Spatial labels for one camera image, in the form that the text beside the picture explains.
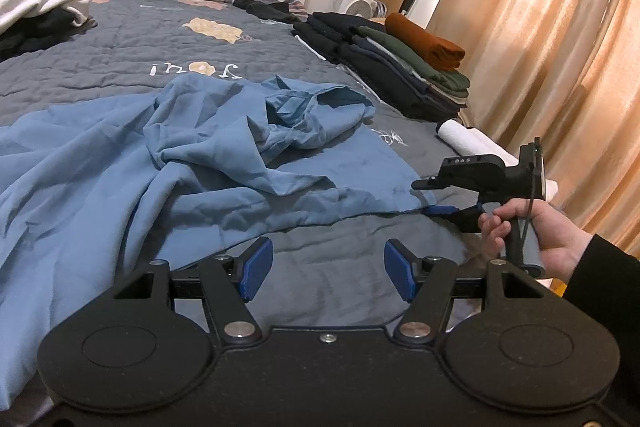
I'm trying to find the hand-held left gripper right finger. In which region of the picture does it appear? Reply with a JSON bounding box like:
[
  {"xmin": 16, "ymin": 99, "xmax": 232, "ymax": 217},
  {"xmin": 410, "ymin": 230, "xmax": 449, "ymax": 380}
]
[{"xmin": 384, "ymin": 238, "xmax": 547, "ymax": 345}]

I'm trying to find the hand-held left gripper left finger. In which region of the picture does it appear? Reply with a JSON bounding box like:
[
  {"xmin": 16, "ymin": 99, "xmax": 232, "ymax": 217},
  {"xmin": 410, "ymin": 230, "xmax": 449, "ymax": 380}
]
[{"xmin": 112, "ymin": 236, "xmax": 274, "ymax": 345}]

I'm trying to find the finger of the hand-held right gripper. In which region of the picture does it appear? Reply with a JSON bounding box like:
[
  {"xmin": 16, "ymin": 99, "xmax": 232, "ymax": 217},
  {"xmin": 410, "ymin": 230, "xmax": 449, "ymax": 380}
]
[
  {"xmin": 411, "ymin": 177, "xmax": 451, "ymax": 192},
  {"xmin": 425, "ymin": 204, "xmax": 485, "ymax": 234}
]

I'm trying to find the blue bed sheet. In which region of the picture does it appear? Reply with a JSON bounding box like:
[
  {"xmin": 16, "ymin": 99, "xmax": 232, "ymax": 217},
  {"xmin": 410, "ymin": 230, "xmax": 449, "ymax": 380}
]
[{"xmin": 0, "ymin": 74, "xmax": 437, "ymax": 413}]

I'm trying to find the person's right forearm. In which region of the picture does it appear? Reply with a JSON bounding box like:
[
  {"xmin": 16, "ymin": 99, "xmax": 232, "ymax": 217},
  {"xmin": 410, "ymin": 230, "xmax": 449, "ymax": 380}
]
[{"xmin": 565, "ymin": 233, "xmax": 640, "ymax": 338}]

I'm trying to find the stack of folded dark clothes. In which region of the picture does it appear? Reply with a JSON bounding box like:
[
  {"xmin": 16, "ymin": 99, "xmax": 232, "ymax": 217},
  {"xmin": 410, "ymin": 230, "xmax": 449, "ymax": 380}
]
[{"xmin": 291, "ymin": 11, "xmax": 471, "ymax": 122}]

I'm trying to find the person's right hand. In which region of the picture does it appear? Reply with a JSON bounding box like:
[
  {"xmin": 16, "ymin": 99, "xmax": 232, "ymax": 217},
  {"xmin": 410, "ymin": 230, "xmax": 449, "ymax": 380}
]
[{"xmin": 477, "ymin": 201, "xmax": 598, "ymax": 283}]

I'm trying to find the white rolled towel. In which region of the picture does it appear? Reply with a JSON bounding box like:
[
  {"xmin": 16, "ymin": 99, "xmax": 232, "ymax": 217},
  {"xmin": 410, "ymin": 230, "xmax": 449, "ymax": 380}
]
[{"xmin": 436, "ymin": 119, "xmax": 561, "ymax": 202}]

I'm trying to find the green folded garment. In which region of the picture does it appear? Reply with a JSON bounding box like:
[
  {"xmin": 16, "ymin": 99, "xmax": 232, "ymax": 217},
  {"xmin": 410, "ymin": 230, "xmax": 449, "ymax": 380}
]
[{"xmin": 357, "ymin": 24, "xmax": 472, "ymax": 92}]

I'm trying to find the rust orange folded garment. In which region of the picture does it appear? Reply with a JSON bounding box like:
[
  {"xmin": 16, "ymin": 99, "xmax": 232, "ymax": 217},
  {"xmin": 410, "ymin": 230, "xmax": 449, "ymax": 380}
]
[{"xmin": 384, "ymin": 12, "xmax": 467, "ymax": 70}]

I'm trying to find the beige curtain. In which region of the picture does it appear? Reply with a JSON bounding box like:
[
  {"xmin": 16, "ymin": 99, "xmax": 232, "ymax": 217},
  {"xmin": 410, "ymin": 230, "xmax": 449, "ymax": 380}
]
[{"xmin": 425, "ymin": 0, "xmax": 640, "ymax": 258}]

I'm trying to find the small black crumpled garment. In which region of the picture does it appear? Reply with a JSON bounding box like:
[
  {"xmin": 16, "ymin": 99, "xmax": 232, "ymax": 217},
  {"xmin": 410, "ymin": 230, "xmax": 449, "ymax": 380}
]
[{"xmin": 232, "ymin": 0, "xmax": 313, "ymax": 24}]

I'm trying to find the grey printed quilt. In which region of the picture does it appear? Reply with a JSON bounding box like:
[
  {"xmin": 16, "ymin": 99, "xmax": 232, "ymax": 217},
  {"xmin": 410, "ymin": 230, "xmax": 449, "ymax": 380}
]
[{"xmin": 0, "ymin": 0, "xmax": 506, "ymax": 328}]

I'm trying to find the dark crumpled garment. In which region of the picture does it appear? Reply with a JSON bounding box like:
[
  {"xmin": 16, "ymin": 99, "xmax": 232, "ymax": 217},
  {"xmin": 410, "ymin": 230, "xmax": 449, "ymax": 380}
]
[{"xmin": 0, "ymin": 4, "xmax": 99, "ymax": 62}]

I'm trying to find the white hooded sweatshirt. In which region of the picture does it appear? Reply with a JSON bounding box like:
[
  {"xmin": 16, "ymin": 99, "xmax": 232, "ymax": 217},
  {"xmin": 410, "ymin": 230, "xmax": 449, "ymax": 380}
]
[{"xmin": 0, "ymin": 0, "xmax": 93, "ymax": 35}]

